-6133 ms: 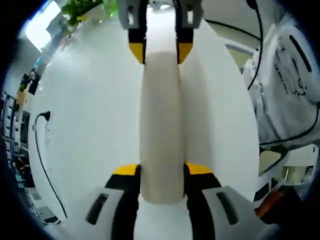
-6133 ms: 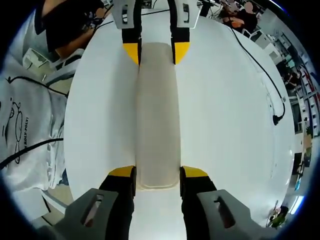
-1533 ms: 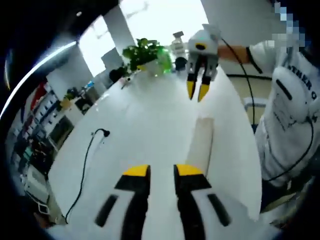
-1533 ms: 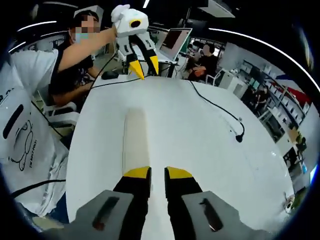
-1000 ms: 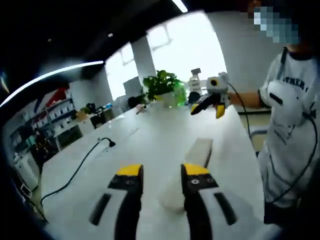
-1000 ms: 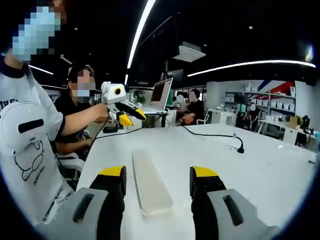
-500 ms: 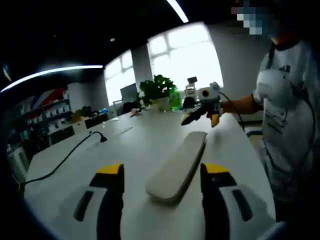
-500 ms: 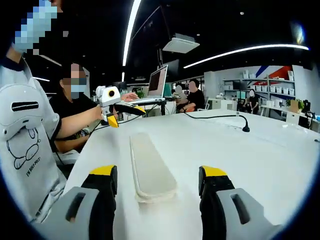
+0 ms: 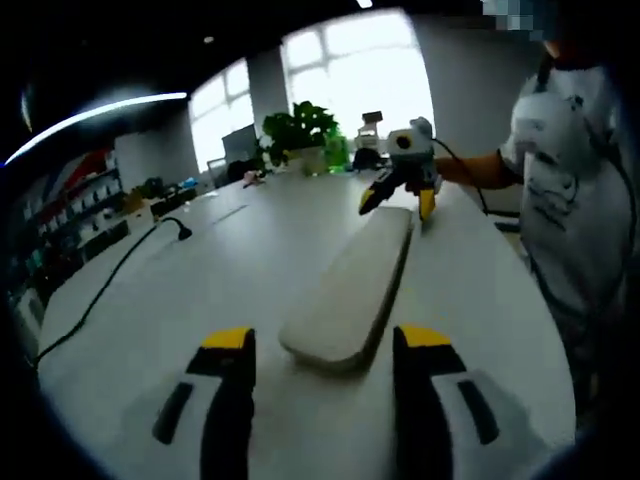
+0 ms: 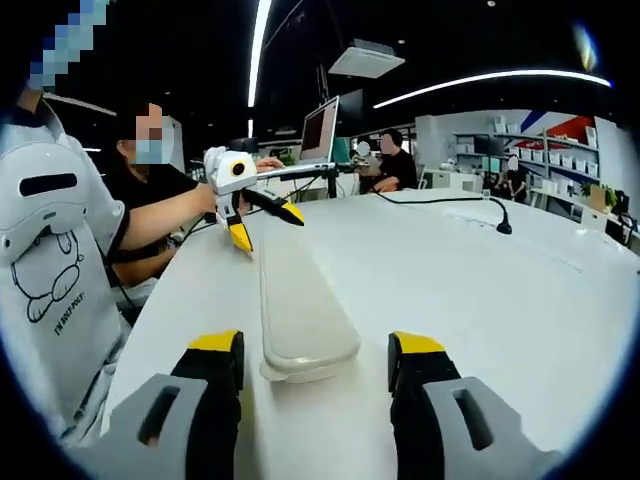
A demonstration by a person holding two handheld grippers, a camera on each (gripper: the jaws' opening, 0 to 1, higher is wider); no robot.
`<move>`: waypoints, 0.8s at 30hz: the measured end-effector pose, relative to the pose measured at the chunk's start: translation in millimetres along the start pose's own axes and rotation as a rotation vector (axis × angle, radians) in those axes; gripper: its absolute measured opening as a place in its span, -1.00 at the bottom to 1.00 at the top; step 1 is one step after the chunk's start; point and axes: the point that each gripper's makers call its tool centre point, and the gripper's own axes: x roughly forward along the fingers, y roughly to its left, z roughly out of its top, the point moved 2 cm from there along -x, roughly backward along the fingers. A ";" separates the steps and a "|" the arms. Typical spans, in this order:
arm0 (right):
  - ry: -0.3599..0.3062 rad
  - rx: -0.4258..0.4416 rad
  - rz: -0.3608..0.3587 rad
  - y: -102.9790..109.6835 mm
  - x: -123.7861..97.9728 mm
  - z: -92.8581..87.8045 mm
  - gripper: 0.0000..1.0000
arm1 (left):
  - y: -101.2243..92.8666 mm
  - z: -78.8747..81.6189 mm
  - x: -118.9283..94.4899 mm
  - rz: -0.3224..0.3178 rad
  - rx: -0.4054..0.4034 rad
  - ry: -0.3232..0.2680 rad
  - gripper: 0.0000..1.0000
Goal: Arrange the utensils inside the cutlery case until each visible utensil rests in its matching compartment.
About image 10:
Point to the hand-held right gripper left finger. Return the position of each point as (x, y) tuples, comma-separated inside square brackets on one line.
[(190, 425)]

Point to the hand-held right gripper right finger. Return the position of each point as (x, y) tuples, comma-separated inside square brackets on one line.
[(440, 425)]

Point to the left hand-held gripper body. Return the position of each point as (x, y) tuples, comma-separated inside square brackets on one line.
[(232, 172)]

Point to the beige cutlery case lid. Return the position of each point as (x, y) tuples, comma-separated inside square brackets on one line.
[(300, 310)]

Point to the person's left hand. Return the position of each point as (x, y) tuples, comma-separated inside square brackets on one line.
[(209, 197)]

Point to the long ceiling light strip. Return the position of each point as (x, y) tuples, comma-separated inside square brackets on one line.
[(256, 60), (475, 80)]

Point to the white ceiling air conditioner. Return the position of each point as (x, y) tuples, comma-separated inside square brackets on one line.
[(365, 57)]

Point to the white worn device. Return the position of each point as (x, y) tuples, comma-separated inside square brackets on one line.
[(45, 165)]

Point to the white shelving with boxes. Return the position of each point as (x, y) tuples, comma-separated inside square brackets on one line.
[(540, 155)]

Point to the cardboard box with small plant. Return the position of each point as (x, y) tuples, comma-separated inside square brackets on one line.
[(597, 197)]

